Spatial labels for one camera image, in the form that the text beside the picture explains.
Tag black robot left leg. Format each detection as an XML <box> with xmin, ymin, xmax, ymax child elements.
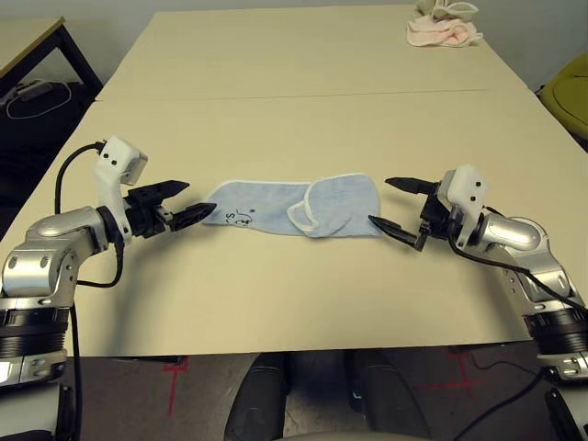
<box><xmin>224</xmin><ymin>352</ymin><xmax>290</xmax><ymax>441</ymax></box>

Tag light blue towel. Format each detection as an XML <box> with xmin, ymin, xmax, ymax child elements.
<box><xmin>202</xmin><ymin>171</ymin><xmax>384</xmax><ymax>241</ymax></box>

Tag white power strip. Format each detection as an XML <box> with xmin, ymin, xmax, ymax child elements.
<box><xmin>15</xmin><ymin>79</ymin><xmax>52</xmax><ymax>101</ymax></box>

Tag thin black floor cable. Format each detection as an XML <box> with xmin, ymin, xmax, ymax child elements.
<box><xmin>470</xmin><ymin>352</ymin><xmax>546</xmax><ymax>376</ymax></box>

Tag black left wrist camera cable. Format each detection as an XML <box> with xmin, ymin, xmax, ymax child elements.
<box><xmin>53</xmin><ymin>141</ymin><xmax>125</xmax><ymax>441</ymax></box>

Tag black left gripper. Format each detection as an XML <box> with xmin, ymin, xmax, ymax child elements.
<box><xmin>121</xmin><ymin>179</ymin><xmax>218</xmax><ymax>240</ymax></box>

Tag yellow green chair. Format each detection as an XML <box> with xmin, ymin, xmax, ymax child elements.
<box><xmin>538</xmin><ymin>51</ymin><xmax>588</xmax><ymax>135</ymax></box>

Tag black framed side table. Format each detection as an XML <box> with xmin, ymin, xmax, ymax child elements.
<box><xmin>0</xmin><ymin>17</ymin><xmax>104</xmax><ymax>100</ymax></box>

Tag beige robot torso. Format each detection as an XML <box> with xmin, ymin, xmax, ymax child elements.
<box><xmin>279</xmin><ymin>429</ymin><xmax>417</xmax><ymax>441</ymax></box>

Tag thick black floor cable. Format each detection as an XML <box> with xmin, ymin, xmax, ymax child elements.
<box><xmin>452</xmin><ymin>370</ymin><xmax>546</xmax><ymax>441</ymax></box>

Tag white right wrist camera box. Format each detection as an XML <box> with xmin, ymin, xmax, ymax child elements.
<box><xmin>438</xmin><ymin>163</ymin><xmax>491</xmax><ymax>245</ymax></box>

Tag thin white cable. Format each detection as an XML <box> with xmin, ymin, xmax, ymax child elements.
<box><xmin>5</xmin><ymin>80</ymin><xmax>72</xmax><ymax>121</ymax></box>

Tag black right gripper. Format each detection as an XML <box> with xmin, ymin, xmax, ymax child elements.
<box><xmin>367</xmin><ymin>175</ymin><xmax>455</xmax><ymax>253</ymax></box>

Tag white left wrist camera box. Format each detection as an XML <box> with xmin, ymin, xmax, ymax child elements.
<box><xmin>94</xmin><ymin>134</ymin><xmax>150</xmax><ymax>240</ymax></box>

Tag black robot leg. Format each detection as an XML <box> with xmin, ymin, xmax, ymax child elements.
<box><xmin>224</xmin><ymin>352</ymin><xmax>290</xmax><ymax>441</ymax></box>
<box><xmin>345</xmin><ymin>348</ymin><xmax>433</xmax><ymax>441</ymax></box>

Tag pink towel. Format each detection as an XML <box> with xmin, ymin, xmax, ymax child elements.
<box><xmin>405</xmin><ymin>13</ymin><xmax>485</xmax><ymax>49</ymax></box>

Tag black robot right leg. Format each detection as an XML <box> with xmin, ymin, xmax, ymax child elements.
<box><xmin>345</xmin><ymin>348</ymin><xmax>433</xmax><ymax>441</ymax></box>

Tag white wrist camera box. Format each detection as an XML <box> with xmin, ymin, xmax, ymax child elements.
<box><xmin>94</xmin><ymin>134</ymin><xmax>150</xmax><ymax>240</ymax></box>
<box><xmin>438</xmin><ymin>163</ymin><xmax>491</xmax><ymax>245</ymax></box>

